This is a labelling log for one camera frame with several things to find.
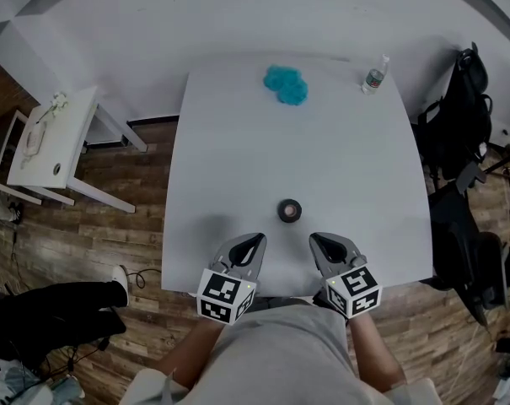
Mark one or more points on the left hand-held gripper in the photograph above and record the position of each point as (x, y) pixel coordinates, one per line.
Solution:
(221, 295)

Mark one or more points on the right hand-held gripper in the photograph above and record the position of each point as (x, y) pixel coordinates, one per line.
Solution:
(355, 289)

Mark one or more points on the black roll of tape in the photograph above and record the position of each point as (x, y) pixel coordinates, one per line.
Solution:
(285, 217)

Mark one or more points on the person's right forearm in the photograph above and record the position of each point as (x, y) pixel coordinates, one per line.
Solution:
(370, 348)

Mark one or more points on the person's left forearm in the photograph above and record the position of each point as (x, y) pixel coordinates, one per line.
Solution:
(191, 352)

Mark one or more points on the person's grey shirt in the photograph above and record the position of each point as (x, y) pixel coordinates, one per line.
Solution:
(280, 352)

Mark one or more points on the black chair base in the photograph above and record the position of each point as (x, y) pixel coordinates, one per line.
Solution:
(465, 247)

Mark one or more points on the blue fluffy cloth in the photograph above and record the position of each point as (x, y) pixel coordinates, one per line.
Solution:
(286, 84)

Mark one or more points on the clear plastic water bottle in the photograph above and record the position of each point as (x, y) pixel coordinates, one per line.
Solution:
(373, 79)

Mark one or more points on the black office chair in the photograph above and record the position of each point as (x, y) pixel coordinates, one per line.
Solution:
(461, 120)

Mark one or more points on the white side table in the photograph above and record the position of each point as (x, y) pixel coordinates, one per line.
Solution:
(69, 142)

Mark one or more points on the white telephone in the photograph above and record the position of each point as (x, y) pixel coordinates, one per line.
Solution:
(33, 139)

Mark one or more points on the white flower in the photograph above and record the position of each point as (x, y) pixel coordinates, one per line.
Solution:
(58, 101)

